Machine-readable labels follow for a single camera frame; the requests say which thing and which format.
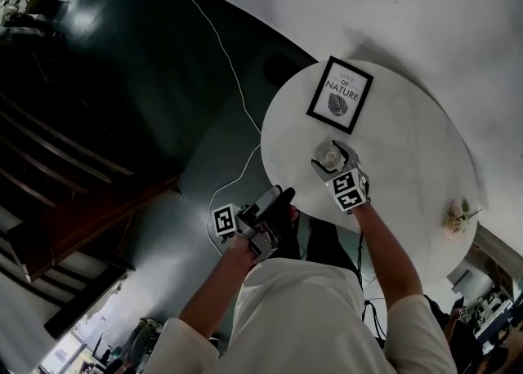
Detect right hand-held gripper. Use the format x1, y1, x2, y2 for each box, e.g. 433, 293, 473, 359
311, 140, 371, 213

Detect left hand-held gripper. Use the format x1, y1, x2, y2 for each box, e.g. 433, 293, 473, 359
212, 185, 297, 265

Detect dark round glass bottle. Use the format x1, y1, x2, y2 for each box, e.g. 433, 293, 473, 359
314, 139, 344, 169

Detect person's left forearm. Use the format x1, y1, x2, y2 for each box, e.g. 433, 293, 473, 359
178, 236, 257, 324

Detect person's right forearm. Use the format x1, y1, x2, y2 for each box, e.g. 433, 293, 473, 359
351, 203, 424, 308

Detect round white table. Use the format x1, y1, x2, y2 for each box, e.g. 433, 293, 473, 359
260, 60, 479, 286

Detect person's black trousers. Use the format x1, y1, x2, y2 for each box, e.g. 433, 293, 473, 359
304, 216, 363, 283

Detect person's white shirt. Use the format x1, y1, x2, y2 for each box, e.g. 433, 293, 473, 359
138, 257, 458, 374

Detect pink flower bouquet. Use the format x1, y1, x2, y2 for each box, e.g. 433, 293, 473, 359
444, 198, 484, 237

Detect grey shelf unit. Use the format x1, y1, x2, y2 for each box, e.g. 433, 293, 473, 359
447, 223, 523, 296

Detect dark wooden staircase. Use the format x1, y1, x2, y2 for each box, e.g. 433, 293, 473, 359
0, 37, 183, 341

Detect black picture frame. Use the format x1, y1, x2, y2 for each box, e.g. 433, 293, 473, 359
306, 55, 375, 136

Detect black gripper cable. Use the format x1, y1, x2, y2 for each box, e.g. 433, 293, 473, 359
354, 231, 389, 351

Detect white floor cable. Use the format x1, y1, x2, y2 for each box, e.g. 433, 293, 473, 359
181, 0, 263, 252

